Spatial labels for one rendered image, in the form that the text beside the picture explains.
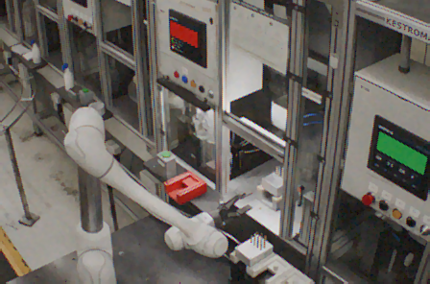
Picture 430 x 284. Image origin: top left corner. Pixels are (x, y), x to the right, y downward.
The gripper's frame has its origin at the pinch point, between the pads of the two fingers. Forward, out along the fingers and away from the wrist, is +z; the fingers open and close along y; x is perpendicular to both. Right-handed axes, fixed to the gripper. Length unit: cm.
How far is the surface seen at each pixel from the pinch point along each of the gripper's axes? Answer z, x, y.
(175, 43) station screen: 0, 46, 58
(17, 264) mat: -78, 132, -99
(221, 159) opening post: 2.8, 19.8, 10.0
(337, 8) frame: 3, -38, 98
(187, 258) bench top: -22.2, 14.9, -32.8
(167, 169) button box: -10.1, 43.9, -2.6
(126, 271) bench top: -50, 26, -33
